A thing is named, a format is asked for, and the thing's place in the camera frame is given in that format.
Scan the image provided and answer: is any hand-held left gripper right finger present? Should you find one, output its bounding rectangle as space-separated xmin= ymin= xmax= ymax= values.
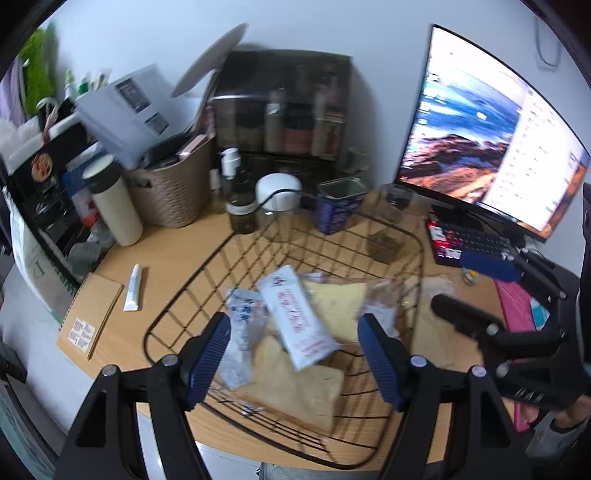
xmin=357 ymin=313 xmax=532 ymax=480

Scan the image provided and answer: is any black bag with orange logo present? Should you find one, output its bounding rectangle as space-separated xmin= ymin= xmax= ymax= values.
xmin=4 ymin=124 xmax=107 ymax=259

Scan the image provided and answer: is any white plastic shopping bag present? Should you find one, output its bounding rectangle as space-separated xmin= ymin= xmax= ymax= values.
xmin=4 ymin=185 xmax=79 ymax=324

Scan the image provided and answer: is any curved computer monitor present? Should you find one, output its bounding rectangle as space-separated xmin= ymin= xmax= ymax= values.
xmin=394 ymin=24 xmax=591 ymax=243

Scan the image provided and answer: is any white ointment tube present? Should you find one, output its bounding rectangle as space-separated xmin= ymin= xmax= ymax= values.
xmin=123 ymin=264 xmax=144 ymax=312

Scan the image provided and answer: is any white dome device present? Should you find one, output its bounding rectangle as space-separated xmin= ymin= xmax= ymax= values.
xmin=255 ymin=173 xmax=302 ymax=210

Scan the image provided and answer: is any round white mirror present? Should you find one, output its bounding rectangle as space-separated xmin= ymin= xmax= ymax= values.
xmin=172 ymin=23 xmax=249 ymax=99

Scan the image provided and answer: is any green plant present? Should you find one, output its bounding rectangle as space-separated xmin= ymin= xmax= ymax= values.
xmin=18 ymin=23 xmax=61 ymax=116

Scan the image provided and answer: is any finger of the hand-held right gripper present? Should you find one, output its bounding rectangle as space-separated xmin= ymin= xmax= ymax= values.
xmin=430 ymin=294 xmax=568 ymax=360
xmin=459 ymin=249 xmax=580 ymax=301

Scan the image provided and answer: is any triangular bread slice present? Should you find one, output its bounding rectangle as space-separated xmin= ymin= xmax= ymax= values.
xmin=302 ymin=281 xmax=370 ymax=344

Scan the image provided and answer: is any backlit mechanical keyboard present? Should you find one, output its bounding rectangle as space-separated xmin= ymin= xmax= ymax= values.
xmin=426 ymin=213 xmax=522 ymax=268

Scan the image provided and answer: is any white insulated tumbler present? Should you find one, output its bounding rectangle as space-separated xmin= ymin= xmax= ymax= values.
xmin=82 ymin=154 xmax=144 ymax=247

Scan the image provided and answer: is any large triangular bread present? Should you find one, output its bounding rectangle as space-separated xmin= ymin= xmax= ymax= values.
xmin=235 ymin=335 xmax=345 ymax=435

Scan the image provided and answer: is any blue tin can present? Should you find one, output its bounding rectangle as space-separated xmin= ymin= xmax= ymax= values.
xmin=316 ymin=178 xmax=370 ymax=235

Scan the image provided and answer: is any white cardboard box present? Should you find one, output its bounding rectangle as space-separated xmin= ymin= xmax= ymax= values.
xmin=74 ymin=64 xmax=195 ymax=169

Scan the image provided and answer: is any small white blue-print packet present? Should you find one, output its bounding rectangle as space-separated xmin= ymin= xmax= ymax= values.
xmin=217 ymin=287 xmax=269 ymax=391

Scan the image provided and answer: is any white teal cotton pad bag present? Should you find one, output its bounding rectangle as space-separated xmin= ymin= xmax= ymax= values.
xmin=530 ymin=298 xmax=552 ymax=330

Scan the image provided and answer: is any pink desk mat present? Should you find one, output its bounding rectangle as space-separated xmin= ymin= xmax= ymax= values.
xmin=494 ymin=279 xmax=555 ymax=432

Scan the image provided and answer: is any clear plastic measuring cup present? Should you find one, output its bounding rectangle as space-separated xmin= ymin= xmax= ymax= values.
xmin=365 ymin=184 xmax=416 ymax=265

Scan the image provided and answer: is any person's leg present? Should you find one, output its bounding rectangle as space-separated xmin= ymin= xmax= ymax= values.
xmin=524 ymin=392 xmax=591 ymax=462

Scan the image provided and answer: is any long white red-print packet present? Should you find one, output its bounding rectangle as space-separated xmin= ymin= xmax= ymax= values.
xmin=256 ymin=265 xmax=335 ymax=371

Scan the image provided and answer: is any pump dispenser bottle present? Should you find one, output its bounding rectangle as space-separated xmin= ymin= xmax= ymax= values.
xmin=219 ymin=148 xmax=259 ymax=234

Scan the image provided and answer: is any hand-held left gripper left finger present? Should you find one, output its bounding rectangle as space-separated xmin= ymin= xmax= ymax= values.
xmin=54 ymin=312 xmax=232 ymax=480

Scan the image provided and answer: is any brown kraft notebook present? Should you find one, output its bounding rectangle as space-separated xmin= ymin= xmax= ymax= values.
xmin=56 ymin=273 xmax=125 ymax=361

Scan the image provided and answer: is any black wire basket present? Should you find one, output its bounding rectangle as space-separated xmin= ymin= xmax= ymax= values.
xmin=143 ymin=210 xmax=426 ymax=472

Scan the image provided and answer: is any brown cosmetic organizer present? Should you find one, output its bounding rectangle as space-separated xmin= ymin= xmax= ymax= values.
xmin=210 ymin=50 xmax=354 ymax=174

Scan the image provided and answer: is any brown woven storage basket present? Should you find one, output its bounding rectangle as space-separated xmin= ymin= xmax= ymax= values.
xmin=124 ymin=136 xmax=215 ymax=228

